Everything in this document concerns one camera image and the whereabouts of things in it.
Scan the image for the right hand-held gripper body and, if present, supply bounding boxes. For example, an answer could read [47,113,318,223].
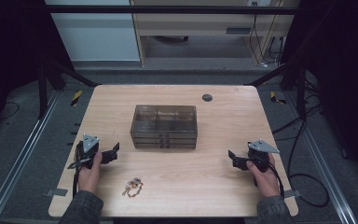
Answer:
[247,139,281,174]

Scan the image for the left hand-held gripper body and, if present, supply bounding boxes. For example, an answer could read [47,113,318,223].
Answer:
[76,133,103,171]

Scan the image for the smoky clear drawer box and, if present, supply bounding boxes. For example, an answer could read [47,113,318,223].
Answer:
[130,105,199,150]

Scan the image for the person's left hand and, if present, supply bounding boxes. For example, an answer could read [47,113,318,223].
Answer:
[77,151,103,194]

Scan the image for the person's right hand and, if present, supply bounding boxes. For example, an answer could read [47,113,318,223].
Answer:
[245,153,282,199]

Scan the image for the grey tape strip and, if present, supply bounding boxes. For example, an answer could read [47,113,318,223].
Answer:
[45,188,69,198]
[283,189,303,200]

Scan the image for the black curtain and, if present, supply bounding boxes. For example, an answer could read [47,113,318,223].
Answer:
[0,0,75,147]
[280,0,358,190]

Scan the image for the white cabinet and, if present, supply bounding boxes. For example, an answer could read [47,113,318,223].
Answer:
[44,0,142,63]

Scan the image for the light wooden desk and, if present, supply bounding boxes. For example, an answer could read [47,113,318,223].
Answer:
[129,0,301,67]

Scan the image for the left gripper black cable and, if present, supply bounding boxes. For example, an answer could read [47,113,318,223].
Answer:
[67,157,91,198]

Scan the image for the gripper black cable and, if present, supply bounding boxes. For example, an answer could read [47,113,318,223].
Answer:
[268,161,286,200]
[67,157,91,198]

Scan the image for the black looped floor cable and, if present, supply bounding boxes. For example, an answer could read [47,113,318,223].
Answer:
[272,102,331,209]

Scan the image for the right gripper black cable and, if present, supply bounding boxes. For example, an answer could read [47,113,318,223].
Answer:
[268,161,286,200]

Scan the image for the yellow-handled tool left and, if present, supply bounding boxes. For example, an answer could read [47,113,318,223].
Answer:
[70,90,84,107]

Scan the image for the yellow-handled tool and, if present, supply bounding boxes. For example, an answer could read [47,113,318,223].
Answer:
[70,90,84,107]
[269,91,288,105]

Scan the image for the yellow-handled tool right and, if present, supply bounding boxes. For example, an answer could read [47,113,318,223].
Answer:
[269,91,288,105]

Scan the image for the aluminium floor rail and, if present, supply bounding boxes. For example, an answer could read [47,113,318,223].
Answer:
[283,91,358,224]
[0,90,62,224]

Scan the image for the black metal frame strut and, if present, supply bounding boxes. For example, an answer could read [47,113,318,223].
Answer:
[37,60,99,119]
[244,61,310,117]

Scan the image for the thin black floor cable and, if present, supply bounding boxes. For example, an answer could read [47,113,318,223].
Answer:
[0,101,21,121]

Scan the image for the hanging black desk cables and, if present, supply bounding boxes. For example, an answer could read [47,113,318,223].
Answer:
[249,2,286,68]

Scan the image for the black horizontal frame bar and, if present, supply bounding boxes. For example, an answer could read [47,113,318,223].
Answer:
[45,4,302,16]

